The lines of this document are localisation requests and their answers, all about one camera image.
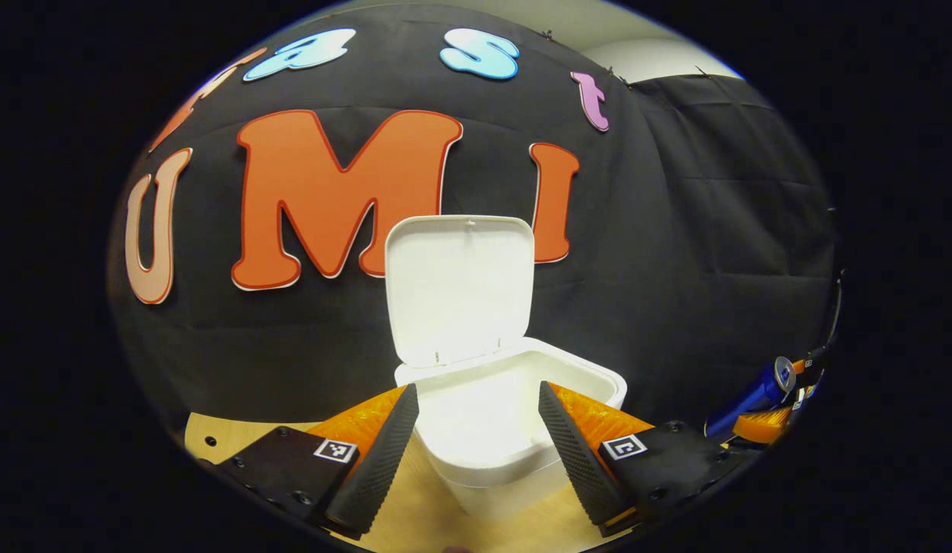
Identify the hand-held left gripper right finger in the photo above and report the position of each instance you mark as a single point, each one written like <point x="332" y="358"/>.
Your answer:
<point x="572" y="461"/>

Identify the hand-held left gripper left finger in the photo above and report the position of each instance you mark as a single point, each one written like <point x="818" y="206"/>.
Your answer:
<point x="384" y="465"/>

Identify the blue pop can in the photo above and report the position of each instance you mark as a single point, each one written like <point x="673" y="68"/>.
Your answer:
<point x="752" y="395"/>

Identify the white desktop garbage bin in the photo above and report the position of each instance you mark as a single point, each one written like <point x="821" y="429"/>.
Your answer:
<point x="461" y="284"/>

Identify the wooden desktop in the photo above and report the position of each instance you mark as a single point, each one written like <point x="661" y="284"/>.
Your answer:
<point x="238" y="434"/>

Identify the black backdrop cloth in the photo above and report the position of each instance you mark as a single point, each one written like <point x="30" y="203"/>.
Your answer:
<point x="675" y="269"/>

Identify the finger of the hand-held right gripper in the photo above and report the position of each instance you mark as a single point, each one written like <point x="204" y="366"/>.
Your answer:
<point x="764" y="426"/>
<point x="810" y="367"/>

